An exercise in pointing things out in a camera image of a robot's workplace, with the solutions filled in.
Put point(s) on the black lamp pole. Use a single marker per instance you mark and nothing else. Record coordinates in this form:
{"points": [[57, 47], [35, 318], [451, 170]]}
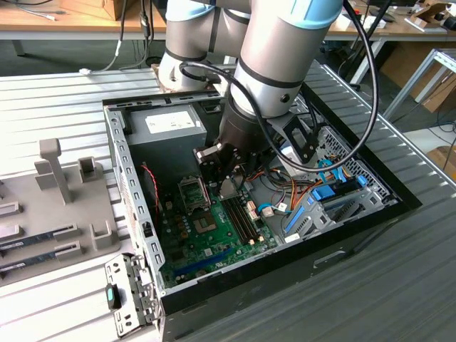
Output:
{"points": [[373, 26]]}

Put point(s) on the black case fan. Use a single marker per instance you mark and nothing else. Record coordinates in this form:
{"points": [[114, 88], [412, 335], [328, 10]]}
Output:
{"points": [[146, 199]]}

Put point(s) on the blue RAM stick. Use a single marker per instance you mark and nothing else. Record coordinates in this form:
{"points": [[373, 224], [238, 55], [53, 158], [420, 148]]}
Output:
{"points": [[35, 258], [35, 238]]}

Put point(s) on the grey plastic parts rack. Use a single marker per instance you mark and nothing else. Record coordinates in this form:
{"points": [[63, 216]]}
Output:
{"points": [[35, 210]]}

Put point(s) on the aluminium profile frame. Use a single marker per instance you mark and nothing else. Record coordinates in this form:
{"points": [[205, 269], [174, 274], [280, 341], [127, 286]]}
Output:
{"points": [[409, 86]]}

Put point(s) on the blue plastic rail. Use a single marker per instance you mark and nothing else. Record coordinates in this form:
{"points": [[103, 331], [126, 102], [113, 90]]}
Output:
{"points": [[294, 221]]}

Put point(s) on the CPU socket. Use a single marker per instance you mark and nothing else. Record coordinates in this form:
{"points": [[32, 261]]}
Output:
{"points": [[204, 224]]}

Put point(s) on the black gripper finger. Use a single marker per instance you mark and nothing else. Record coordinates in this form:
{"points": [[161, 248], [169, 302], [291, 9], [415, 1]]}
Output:
{"points": [[210, 174], [242, 171]]}

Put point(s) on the wooden desk white legs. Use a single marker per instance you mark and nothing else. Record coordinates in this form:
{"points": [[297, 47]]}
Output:
{"points": [[399, 32]]}

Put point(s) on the brown cardboard box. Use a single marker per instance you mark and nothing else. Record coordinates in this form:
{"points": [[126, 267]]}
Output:
{"points": [[121, 9]]}

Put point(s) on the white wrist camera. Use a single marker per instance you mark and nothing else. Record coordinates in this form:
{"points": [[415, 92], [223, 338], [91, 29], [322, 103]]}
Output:
{"points": [[289, 158]]}

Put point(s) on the metal disk bay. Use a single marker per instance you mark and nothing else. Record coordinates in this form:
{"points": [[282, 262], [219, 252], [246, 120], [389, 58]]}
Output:
{"points": [[320, 221]]}

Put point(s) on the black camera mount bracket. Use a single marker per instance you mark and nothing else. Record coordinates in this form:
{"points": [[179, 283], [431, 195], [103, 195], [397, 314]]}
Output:
{"points": [[306, 159]]}

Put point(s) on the small cardboard box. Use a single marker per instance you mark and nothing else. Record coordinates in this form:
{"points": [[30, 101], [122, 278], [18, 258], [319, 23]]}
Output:
{"points": [[443, 162]]}

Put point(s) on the black blue latch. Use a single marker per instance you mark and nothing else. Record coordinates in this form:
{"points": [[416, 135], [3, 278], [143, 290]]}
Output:
{"points": [[111, 295]]}

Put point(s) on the black metal PC case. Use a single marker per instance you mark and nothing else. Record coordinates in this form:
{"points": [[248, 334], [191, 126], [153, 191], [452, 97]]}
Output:
{"points": [[249, 295]]}

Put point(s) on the silver green CPU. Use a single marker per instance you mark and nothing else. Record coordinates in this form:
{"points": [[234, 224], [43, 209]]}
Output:
{"points": [[228, 189]]}

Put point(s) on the blue expansion slot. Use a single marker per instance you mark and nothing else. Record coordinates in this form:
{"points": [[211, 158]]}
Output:
{"points": [[204, 263]]}

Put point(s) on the large flat cardboard box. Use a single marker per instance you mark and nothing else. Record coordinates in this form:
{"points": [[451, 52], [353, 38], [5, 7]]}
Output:
{"points": [[399, 64]]}

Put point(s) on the metal card retention bracket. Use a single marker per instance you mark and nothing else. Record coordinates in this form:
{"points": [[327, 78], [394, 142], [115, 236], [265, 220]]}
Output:
{"points": [[132, 320]]}

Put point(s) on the black RAM slot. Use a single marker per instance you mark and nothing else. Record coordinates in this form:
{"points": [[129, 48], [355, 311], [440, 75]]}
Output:
{"points": [[248, 224], [239, 226], [252, 223], [243, 225]]}

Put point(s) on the green motherboard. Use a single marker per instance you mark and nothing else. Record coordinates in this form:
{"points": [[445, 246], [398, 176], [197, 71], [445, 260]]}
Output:
{"points": [[228, 249]]}

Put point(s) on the small blue clip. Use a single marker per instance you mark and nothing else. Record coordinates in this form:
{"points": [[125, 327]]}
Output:
{"points": [[361, 180]]}

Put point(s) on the grey power supply unit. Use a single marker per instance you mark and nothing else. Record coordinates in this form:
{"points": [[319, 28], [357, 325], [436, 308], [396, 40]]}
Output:
{"points": [[164, 149]]}

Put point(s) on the open cardboard box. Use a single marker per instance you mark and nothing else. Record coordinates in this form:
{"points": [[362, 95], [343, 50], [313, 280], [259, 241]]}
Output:
{"points": [[427, 14]]}

